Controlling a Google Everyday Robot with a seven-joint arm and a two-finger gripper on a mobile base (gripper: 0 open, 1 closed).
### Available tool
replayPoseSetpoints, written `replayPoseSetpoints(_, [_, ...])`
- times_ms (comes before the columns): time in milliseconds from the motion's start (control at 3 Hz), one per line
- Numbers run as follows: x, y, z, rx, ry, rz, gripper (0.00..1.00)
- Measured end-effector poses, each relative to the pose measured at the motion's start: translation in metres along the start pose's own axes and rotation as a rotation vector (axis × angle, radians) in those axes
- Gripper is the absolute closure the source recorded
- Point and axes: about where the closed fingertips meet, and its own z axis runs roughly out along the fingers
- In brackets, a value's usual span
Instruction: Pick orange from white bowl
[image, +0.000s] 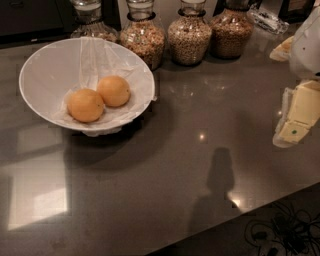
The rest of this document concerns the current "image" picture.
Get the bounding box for glass jar mixed cereal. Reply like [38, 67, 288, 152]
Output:
[120, 0, 165, 70]

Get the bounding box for dark cabinet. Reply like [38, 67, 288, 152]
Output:
[0, 0, 121, 47]

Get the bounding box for white bowl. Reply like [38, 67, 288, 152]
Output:
[18, 36, 156, 133]

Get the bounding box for black cables on floor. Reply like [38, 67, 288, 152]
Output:
[244, 200, 320, 256]

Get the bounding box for clear plastic bag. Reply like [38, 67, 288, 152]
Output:
[249, 8, 289, 34]

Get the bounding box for glass jar brown grains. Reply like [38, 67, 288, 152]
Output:
[209, 0, 254, 59]

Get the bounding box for orange fruit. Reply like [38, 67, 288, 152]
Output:
[96, 76, 131, 107]
[67, 89, 104, 123]

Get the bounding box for glass jar far left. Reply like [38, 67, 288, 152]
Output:
[69, 0, 118, 43]

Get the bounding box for white plastic liner sheet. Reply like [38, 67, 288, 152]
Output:
[53, 37, 156, 137]

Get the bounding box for glass jar pale grains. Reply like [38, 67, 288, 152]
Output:
[167, 0, 212, 66]

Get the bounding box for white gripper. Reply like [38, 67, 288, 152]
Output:
[269, 6, 320, 148]

